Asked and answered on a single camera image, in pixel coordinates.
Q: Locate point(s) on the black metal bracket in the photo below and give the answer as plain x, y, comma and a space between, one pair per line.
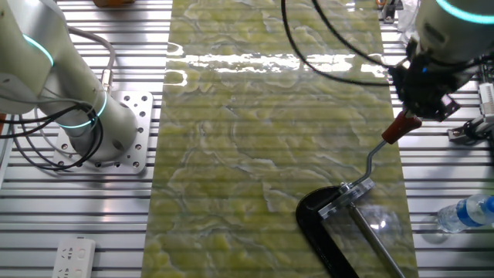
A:
390, 12

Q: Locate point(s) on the silver depth camera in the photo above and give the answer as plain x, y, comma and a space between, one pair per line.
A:
487, 98

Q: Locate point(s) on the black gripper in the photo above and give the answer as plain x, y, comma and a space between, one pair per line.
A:
428, 85

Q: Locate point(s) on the white power strip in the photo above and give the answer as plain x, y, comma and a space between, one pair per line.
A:
73, 258

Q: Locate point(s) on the green marble pattern mat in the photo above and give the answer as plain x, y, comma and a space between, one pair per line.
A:
231, 173

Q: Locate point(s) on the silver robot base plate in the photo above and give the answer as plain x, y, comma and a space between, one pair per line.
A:
135, 154

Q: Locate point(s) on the clear water bottle blue label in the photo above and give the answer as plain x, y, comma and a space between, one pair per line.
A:
463, 214

